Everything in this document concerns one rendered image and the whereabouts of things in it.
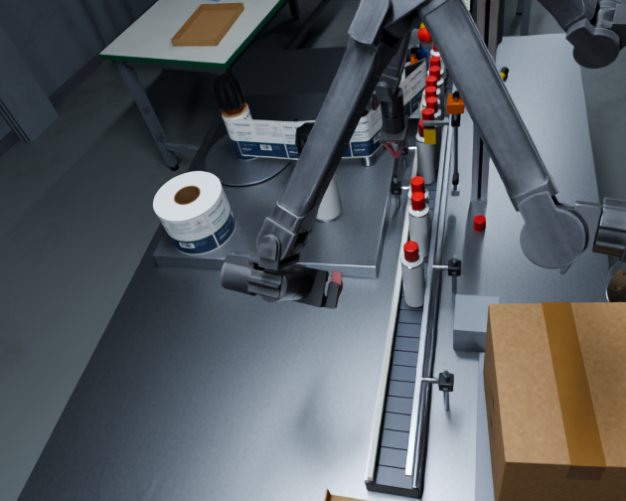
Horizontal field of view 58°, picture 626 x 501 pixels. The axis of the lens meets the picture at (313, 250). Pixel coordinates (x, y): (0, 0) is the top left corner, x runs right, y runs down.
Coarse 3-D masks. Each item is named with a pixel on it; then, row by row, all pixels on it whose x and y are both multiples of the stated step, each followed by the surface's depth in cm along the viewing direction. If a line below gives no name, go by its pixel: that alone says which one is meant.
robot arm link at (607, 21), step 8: (600, 8) 101; (608, 8) 101; (616, 8) 99; (624, 8) 99; (600, 16) 100; (608, 16) 100; (616, 16) 98; (624, 16) 98; (592, 24) 100; (600, 24) 99; (608, 24) 99; (616, 24) 97; (624, 24) 97; (616, 32) 98; (624, 32) 98; (624, 40) 99
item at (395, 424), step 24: (432, 192) 162; (432, 216) 156; (408, 240) 152; (408, 312) 137; (408, 336) 132; (408, 360) 128; (408, 384) 124; (384, 408) 122; (408, 408) 121; (384, 432) 118; (408, 432) 117; (384, 456) 115; (384, 480) 112; (408, 480) 111
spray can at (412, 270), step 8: (408, 248) 123; (416, 248) 123; (408, 256) 124; (416, 256) 124; (408, 264) 125; (416, 264) 125; (408, 272) 127; (416, 272) 127; (408, 280) 129; (416, 280) 129; (424, 280) 132; (408, 288) 132; (416, 288) 131; (424, 288) 133; (408, 296) 134; (416, 296) 133; (408, 304) 137; (416, 304) 136
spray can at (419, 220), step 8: (416, 192) 134; (416, 200) 132; (424, 200) 133; (408, 208) 137; (416, 208) 134; (424, 208) 135; (408, 216) 138; (416, 216) 135; (424, 216) 135; (416, 224) 137; (424, 224) 137; (416, 232) 139; (424, 232) 139; (416, 240) 141; (424, 240) 141; (424, 248) 143; (424, 256) 146
